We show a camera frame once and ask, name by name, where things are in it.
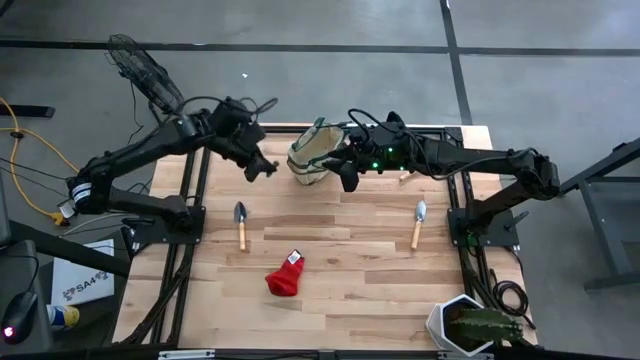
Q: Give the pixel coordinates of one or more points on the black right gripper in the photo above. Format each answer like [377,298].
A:
[356,152]

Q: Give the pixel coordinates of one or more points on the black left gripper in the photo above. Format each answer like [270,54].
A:
[247,137]

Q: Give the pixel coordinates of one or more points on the beige green-trimmed gardening bag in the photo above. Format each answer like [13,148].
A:
[312,155]

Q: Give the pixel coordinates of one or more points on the red knit garden glove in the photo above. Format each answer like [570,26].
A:
[284,280]

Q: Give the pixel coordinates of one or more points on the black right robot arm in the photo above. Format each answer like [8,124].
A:
[475,155]

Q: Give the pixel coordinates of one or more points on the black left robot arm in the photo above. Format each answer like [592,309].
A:
[140,145]

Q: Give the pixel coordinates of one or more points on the black floor fan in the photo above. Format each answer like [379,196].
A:
[145,75]

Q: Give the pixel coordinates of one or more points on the white angular plant pot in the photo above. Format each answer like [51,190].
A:
[436,325]

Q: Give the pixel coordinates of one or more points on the silver aluminium bar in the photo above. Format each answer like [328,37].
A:
[452,357]
[185,355]

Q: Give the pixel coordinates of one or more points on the green cactus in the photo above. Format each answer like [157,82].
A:
[485,325]

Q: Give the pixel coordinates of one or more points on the white printed cardboard box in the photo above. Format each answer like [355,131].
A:
[82,280]

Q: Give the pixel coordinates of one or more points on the black metal floor bar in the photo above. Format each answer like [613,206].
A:
[30,111]

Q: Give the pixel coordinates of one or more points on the yellow blue bottle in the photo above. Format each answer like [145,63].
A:
[67,316]

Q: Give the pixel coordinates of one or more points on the black desk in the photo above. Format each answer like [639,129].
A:
[25,270]

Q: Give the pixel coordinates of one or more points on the black computer mouse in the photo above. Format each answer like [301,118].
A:
[20,315]

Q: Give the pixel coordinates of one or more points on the black frame hook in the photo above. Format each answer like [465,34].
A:
[395,116]

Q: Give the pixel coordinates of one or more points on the grey metal desk frame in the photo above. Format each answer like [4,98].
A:
[602,230]

